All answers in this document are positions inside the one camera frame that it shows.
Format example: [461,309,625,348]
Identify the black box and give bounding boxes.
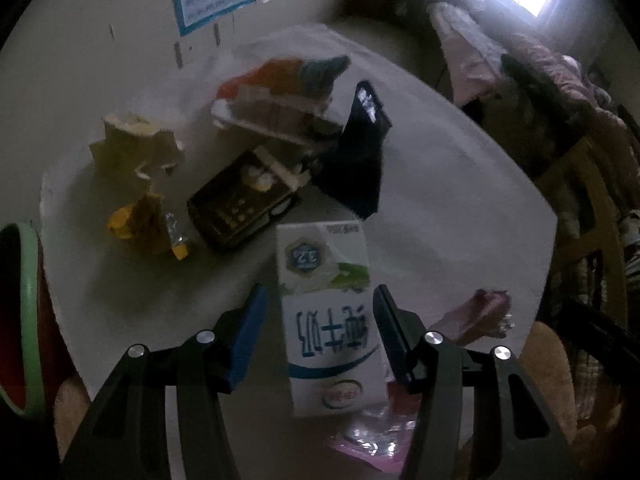
[187,145,313,252]

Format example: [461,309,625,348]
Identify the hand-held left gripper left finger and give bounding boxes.
[59,283,270,480]

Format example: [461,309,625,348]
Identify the pink packet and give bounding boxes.
[430,288,513,346]

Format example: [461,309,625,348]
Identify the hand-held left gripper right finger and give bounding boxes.
[372,284,583,480]

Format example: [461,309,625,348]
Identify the white table cloth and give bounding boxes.
[39,24,558,480]

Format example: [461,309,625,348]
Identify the black clothing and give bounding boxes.
[500,52,591,161]

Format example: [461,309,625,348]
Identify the wooden chair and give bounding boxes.
[535,135,640,411]

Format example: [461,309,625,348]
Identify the red bin with green rim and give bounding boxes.
[0,222,48,418]

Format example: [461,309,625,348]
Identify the dark blue packet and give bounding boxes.
[312,80,393,220]

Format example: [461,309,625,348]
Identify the bed with plaid sheet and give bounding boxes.
[427,2,640,161]

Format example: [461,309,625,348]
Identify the pink blanket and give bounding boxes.
[500,35,626,121]

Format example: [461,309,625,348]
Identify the small golden yellow wrapper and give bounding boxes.
[106,191,191,261]

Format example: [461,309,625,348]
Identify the pale yellow carton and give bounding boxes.
[89,112,186,186]

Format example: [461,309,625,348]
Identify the pink foil wrapper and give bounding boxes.
[327,380,426,473]

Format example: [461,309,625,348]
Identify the white milk carton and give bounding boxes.
[276,220,390,418]

